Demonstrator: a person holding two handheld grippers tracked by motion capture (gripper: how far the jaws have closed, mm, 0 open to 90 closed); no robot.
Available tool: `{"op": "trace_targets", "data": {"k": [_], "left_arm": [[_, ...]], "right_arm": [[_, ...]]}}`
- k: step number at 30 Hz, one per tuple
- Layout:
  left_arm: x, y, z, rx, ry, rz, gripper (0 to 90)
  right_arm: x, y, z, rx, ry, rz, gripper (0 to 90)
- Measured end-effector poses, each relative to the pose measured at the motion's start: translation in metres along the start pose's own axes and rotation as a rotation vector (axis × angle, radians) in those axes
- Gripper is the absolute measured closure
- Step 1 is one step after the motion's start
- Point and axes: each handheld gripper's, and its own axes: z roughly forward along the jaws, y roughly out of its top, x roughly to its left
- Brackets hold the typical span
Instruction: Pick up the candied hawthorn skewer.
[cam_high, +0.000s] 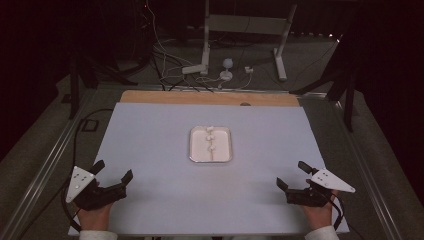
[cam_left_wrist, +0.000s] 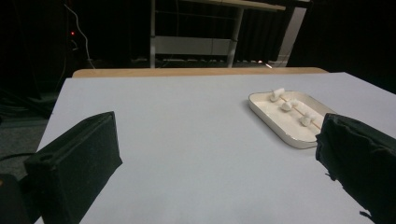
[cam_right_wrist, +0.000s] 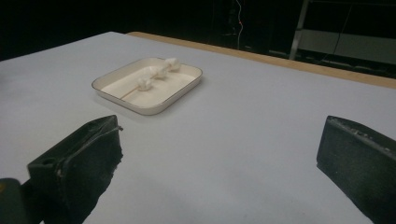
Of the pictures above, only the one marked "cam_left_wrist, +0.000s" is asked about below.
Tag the white marshmallow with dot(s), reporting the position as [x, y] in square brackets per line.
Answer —
[306, 119]
[287, 105]
[276, 94]

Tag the white rectangular tray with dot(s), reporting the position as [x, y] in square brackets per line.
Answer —
[277, 121]

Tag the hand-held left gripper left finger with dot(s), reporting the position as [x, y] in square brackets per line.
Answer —
[71, 168]

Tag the white desk frame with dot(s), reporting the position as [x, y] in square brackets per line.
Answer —
[186, 45]

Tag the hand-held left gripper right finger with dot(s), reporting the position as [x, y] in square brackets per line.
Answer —
[361, 161]

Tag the pale grey table sheet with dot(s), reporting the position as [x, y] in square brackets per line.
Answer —
[186, 140]

